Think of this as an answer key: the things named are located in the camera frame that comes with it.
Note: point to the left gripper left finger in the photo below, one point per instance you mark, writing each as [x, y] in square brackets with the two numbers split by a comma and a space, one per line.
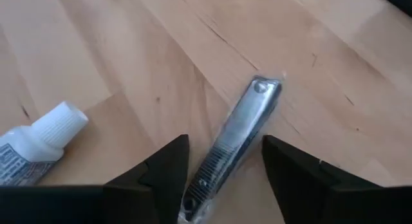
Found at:
[154, 192]

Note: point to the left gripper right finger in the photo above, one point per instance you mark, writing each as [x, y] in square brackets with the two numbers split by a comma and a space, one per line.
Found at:
[309, 192]

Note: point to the packaged silver nail clipper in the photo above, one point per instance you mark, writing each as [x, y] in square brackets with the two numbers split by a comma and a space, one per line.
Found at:
[238, 127]

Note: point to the small white toothpaste tube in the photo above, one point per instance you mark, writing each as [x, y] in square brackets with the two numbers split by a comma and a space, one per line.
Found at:
[48, 137]

